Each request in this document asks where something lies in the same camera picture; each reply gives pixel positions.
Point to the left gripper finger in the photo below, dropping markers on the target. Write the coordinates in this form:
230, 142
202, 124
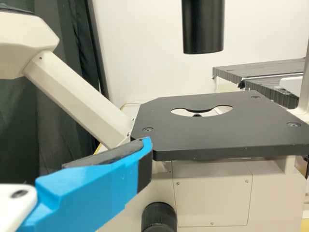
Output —
91, 183

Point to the cream microscope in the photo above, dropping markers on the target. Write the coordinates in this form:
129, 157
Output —
217, 125

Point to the black platform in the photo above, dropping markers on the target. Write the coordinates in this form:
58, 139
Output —
268, 93
253, 70

